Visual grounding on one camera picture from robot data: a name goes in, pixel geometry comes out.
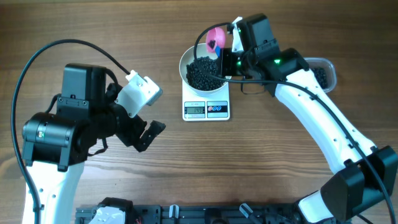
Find pink scoop blue handle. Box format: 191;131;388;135
205;27;226;57

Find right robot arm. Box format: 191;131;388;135
218;14;397;223

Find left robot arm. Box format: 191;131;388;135
22;63;165;223

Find black beans in scoop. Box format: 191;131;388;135
207;40;216;52

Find black beans in bowl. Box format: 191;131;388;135
186;57;225;91

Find white digital kitchen scale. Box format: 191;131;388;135
182;78;231;121

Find clear plastic container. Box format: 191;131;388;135
305;57;337;93

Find right black camera cable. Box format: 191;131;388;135
193;22;396;224

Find black camera cable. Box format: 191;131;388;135
11;39;131;224
193;22;396;224

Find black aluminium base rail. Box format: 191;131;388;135
74;203;352;224

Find left black camera cable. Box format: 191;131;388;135
11;39;131;224

